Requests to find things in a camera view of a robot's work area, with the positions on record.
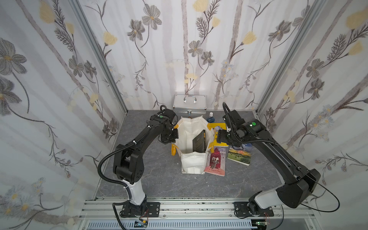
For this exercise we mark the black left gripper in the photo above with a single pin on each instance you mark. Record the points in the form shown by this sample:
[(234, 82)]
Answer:
[(175, 134)]

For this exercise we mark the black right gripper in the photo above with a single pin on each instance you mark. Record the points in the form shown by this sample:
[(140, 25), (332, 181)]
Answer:
[(220, 136)]

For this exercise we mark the yellow cover book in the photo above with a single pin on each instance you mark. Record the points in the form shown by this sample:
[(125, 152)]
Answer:
[(216, 127)]

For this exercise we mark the white canvas bag yellow handles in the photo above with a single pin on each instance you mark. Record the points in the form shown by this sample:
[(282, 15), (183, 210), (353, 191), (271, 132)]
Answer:
[(188, 129)]

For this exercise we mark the black cover book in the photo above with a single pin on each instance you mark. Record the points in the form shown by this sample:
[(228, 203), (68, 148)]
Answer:
[(199, 142)]

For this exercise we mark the blue landscape cover book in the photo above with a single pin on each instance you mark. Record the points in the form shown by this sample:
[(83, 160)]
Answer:
[(241, 154)]

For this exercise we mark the pink red cover book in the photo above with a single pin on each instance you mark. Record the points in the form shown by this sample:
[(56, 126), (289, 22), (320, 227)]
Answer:
[(216, 160)]

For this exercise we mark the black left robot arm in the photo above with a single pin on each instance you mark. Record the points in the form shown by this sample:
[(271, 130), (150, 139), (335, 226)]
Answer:
[(128, 163)]

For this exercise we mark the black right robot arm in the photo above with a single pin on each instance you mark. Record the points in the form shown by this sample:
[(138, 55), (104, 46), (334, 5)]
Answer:
[(299, 181)]

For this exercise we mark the white cap small bottle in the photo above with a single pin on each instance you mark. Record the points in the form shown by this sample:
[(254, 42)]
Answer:
[(211, 118)]

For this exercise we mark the silver aluminium case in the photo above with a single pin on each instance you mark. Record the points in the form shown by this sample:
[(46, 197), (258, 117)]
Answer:
[(190, 105)]

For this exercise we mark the small green circuit board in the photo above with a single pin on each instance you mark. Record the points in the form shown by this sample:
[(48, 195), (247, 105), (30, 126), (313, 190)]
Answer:
[(140, 224)]

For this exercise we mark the small right circuit board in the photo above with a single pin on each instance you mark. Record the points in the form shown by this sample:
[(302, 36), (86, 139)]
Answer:
[(259, 224)]

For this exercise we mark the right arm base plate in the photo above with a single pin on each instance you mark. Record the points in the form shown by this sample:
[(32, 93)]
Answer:
[(250, 209)]

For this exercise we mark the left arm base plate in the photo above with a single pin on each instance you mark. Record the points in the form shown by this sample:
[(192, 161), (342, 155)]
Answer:
[(146, 209)]

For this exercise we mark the aluminium mounting rail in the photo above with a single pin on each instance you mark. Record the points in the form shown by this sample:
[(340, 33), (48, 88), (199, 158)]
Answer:
[(170, 208)]

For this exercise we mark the white slotted cable duct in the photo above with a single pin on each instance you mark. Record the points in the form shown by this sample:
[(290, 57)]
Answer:
[(197, 224)]

